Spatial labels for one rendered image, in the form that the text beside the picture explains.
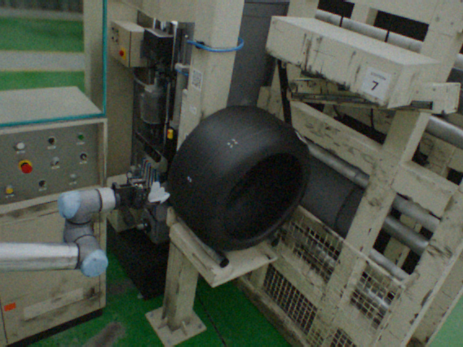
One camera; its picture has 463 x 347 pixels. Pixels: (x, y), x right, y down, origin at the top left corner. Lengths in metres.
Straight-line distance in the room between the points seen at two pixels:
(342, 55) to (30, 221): 1.45
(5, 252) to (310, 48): 1.17
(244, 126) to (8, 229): 1.11
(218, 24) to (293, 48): 0.30
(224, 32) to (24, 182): 1.04
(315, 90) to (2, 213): 1.39
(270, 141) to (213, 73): 0.38
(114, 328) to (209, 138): 1.46
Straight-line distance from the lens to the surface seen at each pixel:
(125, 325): 2.58
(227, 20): 1.60
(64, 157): 1.91
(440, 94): 1.45
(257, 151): 1.40
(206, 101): 1.65
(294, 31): 1.62
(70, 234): 1.30
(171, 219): 1.84
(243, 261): 1.83
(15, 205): 1.95
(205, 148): 1.43
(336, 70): 1.49
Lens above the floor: 2.02
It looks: 30 degrees down
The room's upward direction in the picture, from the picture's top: 11 degrees clockwise
